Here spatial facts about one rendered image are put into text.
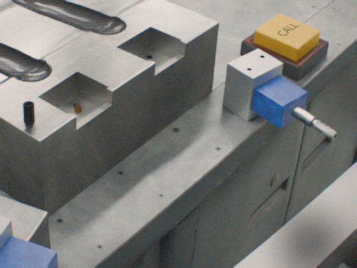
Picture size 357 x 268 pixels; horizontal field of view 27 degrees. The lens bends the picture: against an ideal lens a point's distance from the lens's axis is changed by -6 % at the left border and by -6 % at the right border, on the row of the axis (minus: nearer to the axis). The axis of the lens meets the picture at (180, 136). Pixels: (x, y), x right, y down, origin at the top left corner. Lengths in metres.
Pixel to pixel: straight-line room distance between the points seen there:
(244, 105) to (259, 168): 0.25
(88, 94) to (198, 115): 0.15
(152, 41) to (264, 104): 0.13
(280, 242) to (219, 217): 0.60
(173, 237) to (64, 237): 0.24
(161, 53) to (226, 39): 0.17
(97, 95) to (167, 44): 0.11
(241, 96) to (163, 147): 0.10
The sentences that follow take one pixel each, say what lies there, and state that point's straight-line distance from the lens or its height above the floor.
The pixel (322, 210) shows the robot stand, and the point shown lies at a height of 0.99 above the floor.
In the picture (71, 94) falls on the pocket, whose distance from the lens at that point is 0.72.
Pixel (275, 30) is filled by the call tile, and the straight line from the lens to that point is 0.91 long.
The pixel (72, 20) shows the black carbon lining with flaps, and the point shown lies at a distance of 0.82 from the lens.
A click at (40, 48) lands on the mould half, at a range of 0.76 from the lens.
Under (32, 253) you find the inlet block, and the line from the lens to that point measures 0.57.
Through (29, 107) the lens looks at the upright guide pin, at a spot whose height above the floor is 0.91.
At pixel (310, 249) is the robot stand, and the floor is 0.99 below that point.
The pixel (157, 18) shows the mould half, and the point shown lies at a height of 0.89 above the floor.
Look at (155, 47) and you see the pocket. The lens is 0.79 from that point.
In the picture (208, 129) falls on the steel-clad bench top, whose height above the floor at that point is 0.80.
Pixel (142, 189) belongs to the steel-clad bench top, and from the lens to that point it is 0.73.
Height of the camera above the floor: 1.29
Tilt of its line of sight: 38 degrees down
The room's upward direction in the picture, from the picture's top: 5 degrees clockwise
